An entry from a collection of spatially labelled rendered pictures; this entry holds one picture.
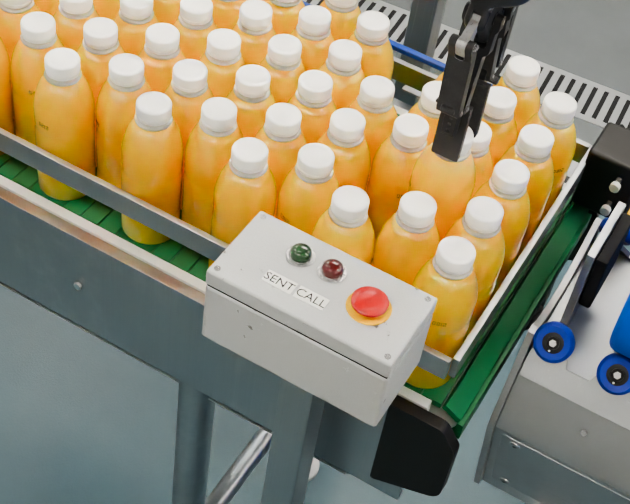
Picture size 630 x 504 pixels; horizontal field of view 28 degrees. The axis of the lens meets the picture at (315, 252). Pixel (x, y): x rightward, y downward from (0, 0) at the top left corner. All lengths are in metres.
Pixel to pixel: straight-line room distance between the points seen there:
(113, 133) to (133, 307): 0.22
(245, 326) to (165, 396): 1.25
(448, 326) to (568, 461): 0.25
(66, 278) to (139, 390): 0.92
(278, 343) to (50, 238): 0.42
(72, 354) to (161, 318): 1.03
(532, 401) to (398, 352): 0.31
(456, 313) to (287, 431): 0.23
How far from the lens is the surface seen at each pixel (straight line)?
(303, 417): 1.32
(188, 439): 1.66
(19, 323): 2.57
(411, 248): 1.31
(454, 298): 1.27
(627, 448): 1.43
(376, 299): 1.17
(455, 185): 1.33
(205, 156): 1.38
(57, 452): 2.38
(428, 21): 1.78
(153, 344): 1.54
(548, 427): 1.44
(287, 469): 1.41
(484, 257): 1.32
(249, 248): 1.21
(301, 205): 1.34
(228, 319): 1.22
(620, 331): 1.29
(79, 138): 1.46
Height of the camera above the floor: 1.99
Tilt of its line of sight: 47 degrees down
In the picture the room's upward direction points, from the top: 10 degrees clockwise
